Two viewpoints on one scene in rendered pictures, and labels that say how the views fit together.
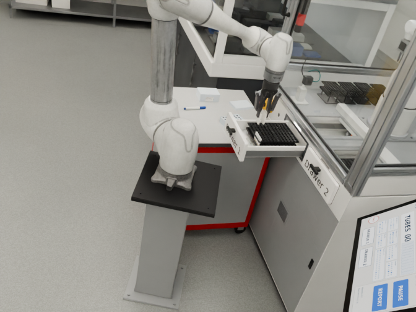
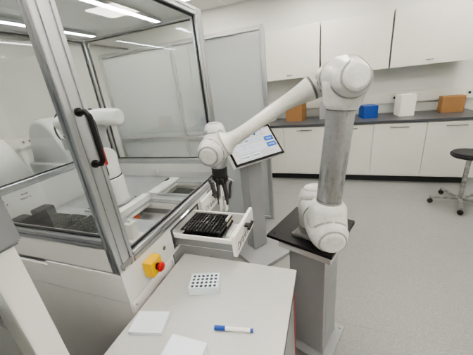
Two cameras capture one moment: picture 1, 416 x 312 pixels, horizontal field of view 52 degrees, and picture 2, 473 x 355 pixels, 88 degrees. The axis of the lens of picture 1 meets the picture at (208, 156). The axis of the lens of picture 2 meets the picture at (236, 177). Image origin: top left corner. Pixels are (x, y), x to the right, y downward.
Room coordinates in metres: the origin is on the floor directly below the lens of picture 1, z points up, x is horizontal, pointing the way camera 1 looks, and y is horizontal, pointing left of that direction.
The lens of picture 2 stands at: (2.60, 0.60, 1.56)
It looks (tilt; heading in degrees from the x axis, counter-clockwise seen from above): 21 degrees down; 223
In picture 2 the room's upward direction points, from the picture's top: 6 degrees counter-clockwise
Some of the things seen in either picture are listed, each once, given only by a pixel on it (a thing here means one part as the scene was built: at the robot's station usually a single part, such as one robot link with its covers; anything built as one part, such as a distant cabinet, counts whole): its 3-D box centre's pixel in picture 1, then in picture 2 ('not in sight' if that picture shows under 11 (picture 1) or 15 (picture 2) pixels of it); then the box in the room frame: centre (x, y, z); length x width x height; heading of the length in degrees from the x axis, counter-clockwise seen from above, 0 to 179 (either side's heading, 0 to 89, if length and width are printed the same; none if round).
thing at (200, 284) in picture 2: (232, 121); (205, 283); (2.11, -0.09, 0.78); 0.12 x 0.08 x 0.04; 128
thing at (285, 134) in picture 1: (271, 137); (207, 227); (1.88, -0.30, 0.87); 0.22 x 0.18 x 0.06; 111
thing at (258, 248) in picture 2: not in sight; (257, 203); (0.99, -0.66, 0.51); 0.50 x 0.45 x 1.02; 75
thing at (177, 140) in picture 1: (179, 143); (314, 205); (1.53, 0.14, 0.95); 0.18 x 0.16 x 0.22; 37
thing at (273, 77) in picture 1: (273, 73); (218, 161); (1.83, -0.21, 1.23); 0.09 x 0.09 x 0.06
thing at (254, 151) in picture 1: (272, 137); (206, 227); (1.89, -0.31, 0.86); 0.40 x 0.26 x 0.06; 111
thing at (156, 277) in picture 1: (164, 235); (313, 289); (1.52, 0.13, 0.38); 0.30 x 0.30 x 0.76; 1
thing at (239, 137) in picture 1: (235, 135); (243, 229); (1.81, -0.11, 0.87); 0.29 x 0.02 x 0.11; 21
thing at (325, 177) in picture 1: (319, 174); (212, 198); (1.63, -0.52, 0.87); 0.29 x 0.02 x 0.11; 21
